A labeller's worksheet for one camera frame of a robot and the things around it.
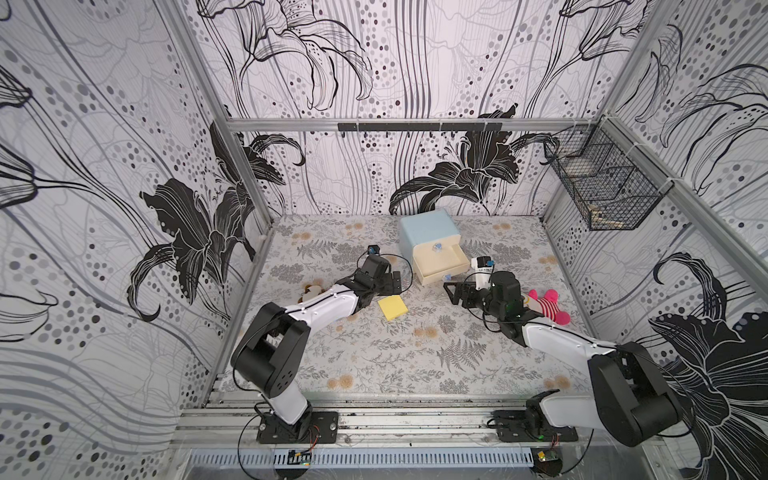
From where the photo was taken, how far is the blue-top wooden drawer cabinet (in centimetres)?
94

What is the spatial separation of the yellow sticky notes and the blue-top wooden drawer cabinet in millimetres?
95

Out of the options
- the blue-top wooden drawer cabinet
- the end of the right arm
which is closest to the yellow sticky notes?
the blue-top wooden drawer cabinet

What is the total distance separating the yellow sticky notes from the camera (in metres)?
0.95

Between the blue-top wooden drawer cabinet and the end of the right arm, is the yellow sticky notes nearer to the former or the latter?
the blue-top wooden drawer cabinet
